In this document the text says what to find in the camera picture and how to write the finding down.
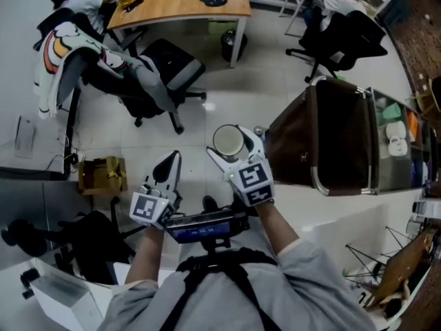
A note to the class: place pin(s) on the person's right forearm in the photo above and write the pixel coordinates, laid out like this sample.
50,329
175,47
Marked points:
274,226

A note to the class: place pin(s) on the white cup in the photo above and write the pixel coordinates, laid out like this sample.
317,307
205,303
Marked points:
227,140

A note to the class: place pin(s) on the black chest harness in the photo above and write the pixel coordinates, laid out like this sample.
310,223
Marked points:
248,288

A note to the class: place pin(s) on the white mug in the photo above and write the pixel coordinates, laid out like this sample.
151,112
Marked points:
398,147
396,129

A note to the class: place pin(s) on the cardboard box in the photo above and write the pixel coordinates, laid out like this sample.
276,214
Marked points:
101,176

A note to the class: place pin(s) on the white colourful jacket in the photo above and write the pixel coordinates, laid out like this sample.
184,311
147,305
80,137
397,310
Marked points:
55,64

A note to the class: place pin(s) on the person's left forearm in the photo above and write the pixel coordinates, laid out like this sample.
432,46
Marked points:
146,253

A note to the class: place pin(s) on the person's black shoe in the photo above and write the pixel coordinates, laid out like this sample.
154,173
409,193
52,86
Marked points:
209,205

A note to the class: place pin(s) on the black chest-mounted device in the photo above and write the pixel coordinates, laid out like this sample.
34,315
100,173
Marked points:
206,228

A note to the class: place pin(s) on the white cabinet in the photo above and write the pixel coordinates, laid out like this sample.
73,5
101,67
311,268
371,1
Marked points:
65,298

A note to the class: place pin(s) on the grey desk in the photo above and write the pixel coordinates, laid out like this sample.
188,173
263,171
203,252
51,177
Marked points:
34,164

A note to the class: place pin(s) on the steel cart with brown bag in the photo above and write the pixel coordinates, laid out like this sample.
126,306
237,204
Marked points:
320,136

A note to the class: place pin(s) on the grey and black office chair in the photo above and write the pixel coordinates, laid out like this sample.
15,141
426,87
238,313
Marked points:
165,71

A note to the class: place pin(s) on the yellow chair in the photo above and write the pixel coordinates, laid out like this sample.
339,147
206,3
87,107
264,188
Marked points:
429,97

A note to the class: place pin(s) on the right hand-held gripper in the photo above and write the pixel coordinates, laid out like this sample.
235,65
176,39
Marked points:
253,181

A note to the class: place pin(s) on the brown wooden table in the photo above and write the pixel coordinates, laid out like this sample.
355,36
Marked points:
406,267

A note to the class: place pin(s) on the black phone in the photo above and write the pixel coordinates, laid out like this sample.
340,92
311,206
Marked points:
134,5

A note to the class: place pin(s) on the orange item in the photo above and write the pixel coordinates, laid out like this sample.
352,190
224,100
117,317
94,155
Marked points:
412,126

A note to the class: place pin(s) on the black swivel chair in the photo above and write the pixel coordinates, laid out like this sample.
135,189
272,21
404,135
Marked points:
89,243

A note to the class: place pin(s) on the wooden desk with white legs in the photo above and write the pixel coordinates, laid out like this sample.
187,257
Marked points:
179,7

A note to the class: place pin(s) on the person's grey shirt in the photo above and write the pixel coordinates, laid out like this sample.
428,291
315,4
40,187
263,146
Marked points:
310,288

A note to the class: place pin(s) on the black waste bin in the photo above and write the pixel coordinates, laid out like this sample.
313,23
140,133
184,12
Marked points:
233,45

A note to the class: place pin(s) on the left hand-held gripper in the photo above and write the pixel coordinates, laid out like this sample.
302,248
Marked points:
148,209

